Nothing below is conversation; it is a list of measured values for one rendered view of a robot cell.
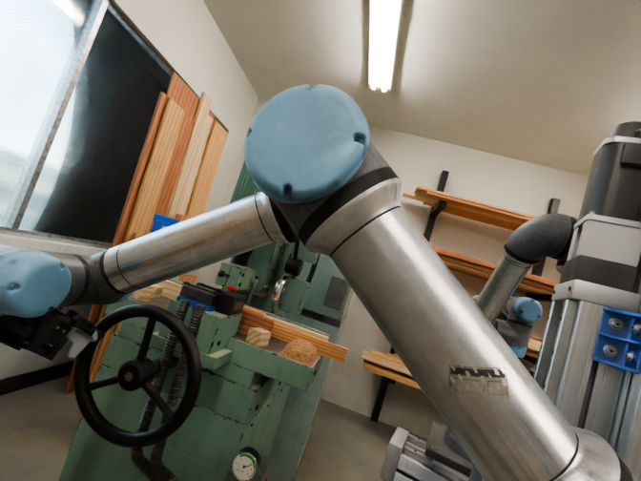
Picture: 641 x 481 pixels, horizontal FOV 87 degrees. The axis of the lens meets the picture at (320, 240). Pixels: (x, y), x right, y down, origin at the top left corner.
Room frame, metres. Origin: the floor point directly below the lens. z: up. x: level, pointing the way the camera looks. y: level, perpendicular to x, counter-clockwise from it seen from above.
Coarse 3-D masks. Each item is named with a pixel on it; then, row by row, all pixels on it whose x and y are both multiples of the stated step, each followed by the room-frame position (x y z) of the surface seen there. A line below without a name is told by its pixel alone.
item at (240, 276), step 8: (224, 264) 1.03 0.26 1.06; (232, 264) 1.04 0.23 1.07; (232, 272) 1.03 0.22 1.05; (240, 272) 1.02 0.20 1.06; (248, 272) 1.08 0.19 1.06; (256, 272) 1.15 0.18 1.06; (216, 280) 1.03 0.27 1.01; (224, 280) 1.03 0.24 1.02; (232, 280) 1.02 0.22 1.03; (240, 280) 1.04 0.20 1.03; (248, 280) 1.10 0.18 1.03; (240, 288) 1.06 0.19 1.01; (248, 288) 1.13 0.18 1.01
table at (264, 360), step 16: (112, 304) 0.96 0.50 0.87; (128, 304) 0.95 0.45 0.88; (160, 304) 1.00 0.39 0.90; (128, 320) 0.95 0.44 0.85; (144, 320) 0.94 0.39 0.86; (160, 336) 0.83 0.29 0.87; (240, 336) 0.93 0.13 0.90; (176, 352) 0.81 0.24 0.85; (224, 352) 0.86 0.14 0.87; (240, 352) 0.89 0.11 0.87; (256, 352) 0.88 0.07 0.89; (272, 352) 0.87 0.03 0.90; (208, 368) 0.80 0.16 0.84; (256, 368) 0.88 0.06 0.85; (272, 368) 0.87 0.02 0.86; (288, 368) 0.86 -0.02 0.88; (304, 368) 0.86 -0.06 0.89; (288, 384) 0.86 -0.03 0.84; (304, 384) 0.85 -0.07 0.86
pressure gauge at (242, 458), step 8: (248, 448) 0.83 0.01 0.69; (240, 456) 0.81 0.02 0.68; (248, 456) 0.81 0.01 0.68; (256, 456) 0.81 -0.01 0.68; (232, 464) 0.81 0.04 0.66; (240, 464) 0.81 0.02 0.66; (248, 464) 0.80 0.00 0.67; (256, 464) 0.80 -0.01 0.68; (240, 472) 0.81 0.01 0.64; (248, 472) 0.80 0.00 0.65; (256, 472) 0.80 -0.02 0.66; (240, 480) 0.80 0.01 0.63; (248, 480) 0.80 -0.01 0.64
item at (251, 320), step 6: (246, 312) 0.96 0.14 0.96; (252, 312) 0.97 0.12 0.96; (246, 318) 0.96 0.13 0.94; (252, 318) 0.96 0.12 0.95; (258, 318) 0.96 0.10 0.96; (264, 318) 0.95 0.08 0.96; (240, 324) 0.96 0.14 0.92; (246, 324) 0.96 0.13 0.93; (252, 324) 0.96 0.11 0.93; (258, 324) 0.95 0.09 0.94; (264, 324) 0.95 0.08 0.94; (270, 324) 0.95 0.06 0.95; (240, 330) 0.96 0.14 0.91; (246, 330) 0.96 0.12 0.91; (270, 330) 0.95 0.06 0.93
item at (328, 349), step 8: (272, 328) 1.04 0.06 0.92; (280, 328) 1.03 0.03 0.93; (288, 328) 1.03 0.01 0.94; (272, 336) 1.03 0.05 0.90; (280, 336) 1.03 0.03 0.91; (288, 336) 1.03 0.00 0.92; (296, 336) 1.02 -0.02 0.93; (304, 336) 1.02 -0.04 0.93; (312, 336) 1.03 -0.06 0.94; (312, 344) 1.01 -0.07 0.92; (320, 344) 1.01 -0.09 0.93; (328, 344) 1.00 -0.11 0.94; (320, 352) 1.01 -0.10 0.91; (328, 352) 1.00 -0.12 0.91; (336, 352) 1.00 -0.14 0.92; (344, 352) 0.99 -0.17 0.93; (336, 360) 1.00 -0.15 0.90; (344, 360) 0.99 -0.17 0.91
